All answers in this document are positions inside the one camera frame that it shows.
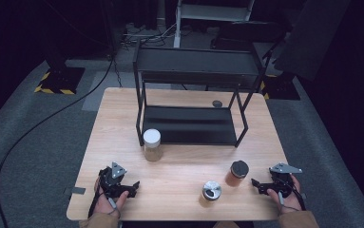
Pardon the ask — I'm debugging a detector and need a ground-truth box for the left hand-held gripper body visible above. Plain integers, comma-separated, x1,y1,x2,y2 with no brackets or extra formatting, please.
98,161,130,200

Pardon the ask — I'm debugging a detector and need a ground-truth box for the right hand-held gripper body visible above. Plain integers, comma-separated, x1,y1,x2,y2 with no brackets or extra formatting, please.
266,161,303,198

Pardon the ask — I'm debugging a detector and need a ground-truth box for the black-lid spice jar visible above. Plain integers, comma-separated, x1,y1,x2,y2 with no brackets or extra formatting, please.
224,160,250,188

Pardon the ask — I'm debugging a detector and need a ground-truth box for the silver-lid spice jar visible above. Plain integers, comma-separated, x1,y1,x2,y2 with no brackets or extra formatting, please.
199,180,222,208

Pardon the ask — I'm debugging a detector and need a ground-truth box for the white-lid spice jar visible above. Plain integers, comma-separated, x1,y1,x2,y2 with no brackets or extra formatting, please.
143,127,164,162

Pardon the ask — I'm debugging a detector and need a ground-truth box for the black metal two-tier rack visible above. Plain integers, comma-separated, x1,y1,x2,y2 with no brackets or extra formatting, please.
132,41,268,148

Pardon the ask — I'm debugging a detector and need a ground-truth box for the person's right hand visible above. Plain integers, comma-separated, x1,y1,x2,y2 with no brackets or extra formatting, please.
266,175,303,215

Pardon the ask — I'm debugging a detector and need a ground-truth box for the person's left hand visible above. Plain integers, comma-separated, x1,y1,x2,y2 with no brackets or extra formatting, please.
93,180,130,219

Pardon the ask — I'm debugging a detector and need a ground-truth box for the black yellow striped base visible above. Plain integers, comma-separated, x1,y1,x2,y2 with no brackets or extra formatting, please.
33,66,86,95
259,74,301,101

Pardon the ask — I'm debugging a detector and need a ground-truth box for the dark grey panel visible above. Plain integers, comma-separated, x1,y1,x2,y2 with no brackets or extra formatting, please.
273,0,352,82

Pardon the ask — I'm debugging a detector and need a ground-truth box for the white metal stand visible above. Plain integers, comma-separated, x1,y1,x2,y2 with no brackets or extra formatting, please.
173,0,256,49

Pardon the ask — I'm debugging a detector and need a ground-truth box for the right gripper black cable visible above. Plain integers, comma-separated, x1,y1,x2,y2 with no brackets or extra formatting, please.
288,181,307,212

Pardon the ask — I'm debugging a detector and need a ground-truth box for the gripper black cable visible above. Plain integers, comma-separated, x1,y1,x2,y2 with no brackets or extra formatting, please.
87,184,103,219
288,181,307,212

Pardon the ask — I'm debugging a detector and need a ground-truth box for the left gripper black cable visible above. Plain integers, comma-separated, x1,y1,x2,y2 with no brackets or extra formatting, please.
87,184,103,219

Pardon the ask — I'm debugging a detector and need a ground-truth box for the tangle of floor cables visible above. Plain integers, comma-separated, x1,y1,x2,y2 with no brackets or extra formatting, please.
121,22,178,48

